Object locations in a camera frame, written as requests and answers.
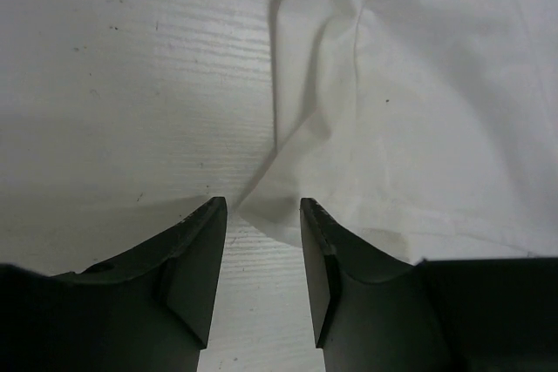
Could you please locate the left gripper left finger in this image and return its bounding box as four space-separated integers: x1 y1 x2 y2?
1 197 228 371

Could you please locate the white tank top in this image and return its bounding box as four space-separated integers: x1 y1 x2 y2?
239 0 557 260

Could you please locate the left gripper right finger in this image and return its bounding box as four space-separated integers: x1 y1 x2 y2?
300 198 557 371

